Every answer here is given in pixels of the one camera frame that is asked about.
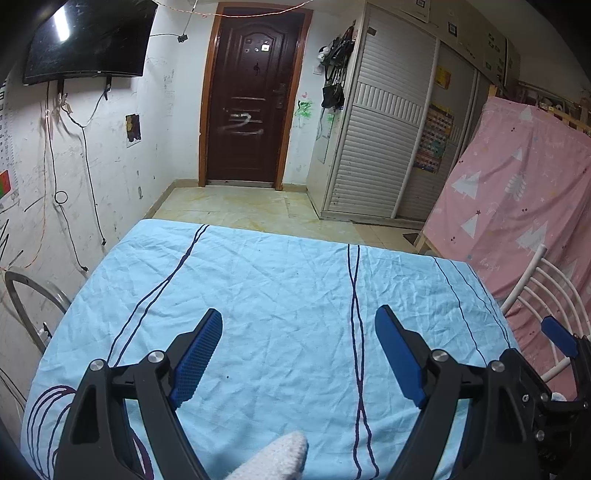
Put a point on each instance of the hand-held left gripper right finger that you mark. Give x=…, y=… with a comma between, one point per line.
x=399, y=355

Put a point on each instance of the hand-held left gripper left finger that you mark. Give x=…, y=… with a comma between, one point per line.
x=198, y=355

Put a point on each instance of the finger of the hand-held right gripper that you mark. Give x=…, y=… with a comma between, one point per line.
x=558, y=334

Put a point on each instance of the white metal chair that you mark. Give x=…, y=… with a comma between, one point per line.
x=549, y=286

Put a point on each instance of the light blue striped sheet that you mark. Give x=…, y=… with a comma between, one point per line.
x=277, y=300

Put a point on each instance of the pink printed curtain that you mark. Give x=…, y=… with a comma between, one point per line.
x=521, y=194

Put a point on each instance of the grey round chair back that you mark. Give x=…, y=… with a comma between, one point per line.
x=11, y=295

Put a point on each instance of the white louvered wardrobe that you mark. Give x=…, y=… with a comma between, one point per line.
x=383, y=138

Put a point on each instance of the colourful grid poster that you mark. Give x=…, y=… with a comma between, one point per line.
x=434, y=138

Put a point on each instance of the small black hanging bag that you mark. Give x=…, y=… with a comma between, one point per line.
x=332, y=97

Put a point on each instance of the dark brown door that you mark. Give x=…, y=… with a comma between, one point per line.
x=251, y=92

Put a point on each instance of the yellow paper note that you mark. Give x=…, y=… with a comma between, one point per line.
x=443, y=77

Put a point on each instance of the open wall junction box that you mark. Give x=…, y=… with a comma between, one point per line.
x=133, y=129

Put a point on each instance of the black wall television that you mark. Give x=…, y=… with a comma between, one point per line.
x=92, y=41

